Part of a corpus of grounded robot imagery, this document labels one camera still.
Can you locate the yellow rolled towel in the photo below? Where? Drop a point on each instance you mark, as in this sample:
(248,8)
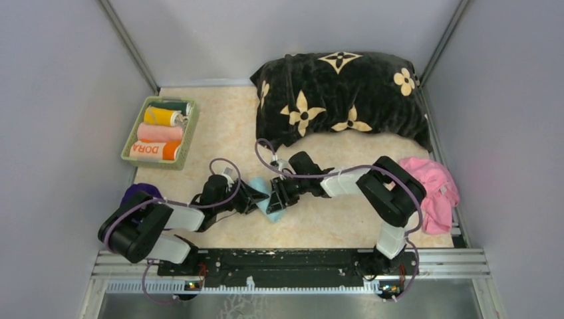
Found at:
(162,117)

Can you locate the black floral blanket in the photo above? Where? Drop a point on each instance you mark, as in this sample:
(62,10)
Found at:
(370,93)

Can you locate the light blue towel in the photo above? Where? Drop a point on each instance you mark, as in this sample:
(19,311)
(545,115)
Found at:
(263,186)

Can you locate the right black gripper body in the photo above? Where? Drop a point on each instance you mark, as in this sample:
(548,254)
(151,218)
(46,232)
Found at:
(296,187)

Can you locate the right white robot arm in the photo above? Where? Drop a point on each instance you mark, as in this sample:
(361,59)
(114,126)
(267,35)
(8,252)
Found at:
(391,191)

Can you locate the pink rolled towel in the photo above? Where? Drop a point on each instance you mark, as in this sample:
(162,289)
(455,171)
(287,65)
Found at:
(155,133)

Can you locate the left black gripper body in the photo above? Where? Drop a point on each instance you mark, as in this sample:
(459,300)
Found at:
(226,205)

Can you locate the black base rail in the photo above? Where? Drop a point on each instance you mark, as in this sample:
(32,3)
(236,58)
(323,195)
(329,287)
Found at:
(289,268)

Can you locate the orange DORA rolled towel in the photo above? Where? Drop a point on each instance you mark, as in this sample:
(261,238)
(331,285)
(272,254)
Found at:
(155,150)

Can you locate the green plastic basket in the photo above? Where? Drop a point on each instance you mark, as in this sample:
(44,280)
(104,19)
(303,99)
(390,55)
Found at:
(188,124)

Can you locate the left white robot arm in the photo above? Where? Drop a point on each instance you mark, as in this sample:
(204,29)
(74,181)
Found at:
(137,229)

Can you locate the dark green rolled towel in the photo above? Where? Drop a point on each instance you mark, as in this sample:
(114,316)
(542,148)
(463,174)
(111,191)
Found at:
(182,107)

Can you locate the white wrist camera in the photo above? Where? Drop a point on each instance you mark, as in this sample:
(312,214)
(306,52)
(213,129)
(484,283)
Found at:
(228,174)
(283,167)

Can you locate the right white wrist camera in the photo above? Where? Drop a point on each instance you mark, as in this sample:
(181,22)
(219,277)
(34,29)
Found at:
(283,167)

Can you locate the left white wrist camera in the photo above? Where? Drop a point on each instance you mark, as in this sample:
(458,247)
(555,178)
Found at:
(228,174)

